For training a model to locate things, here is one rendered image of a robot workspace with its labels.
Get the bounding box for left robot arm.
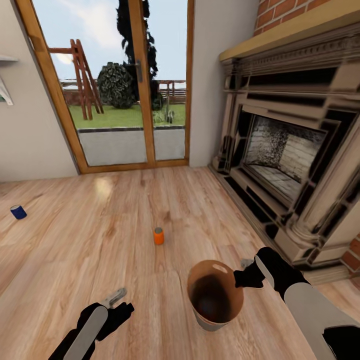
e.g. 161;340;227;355
48;287;135;360

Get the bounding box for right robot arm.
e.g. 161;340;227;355
233;246;360;360

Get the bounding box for can of soda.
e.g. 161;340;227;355
153;227;165;245
10;204;27;220
198;299;216;323

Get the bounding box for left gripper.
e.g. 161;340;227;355
97;302;135;342

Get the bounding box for trash can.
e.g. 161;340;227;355
186;259;245;332

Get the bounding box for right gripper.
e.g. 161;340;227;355
233;266;264;288

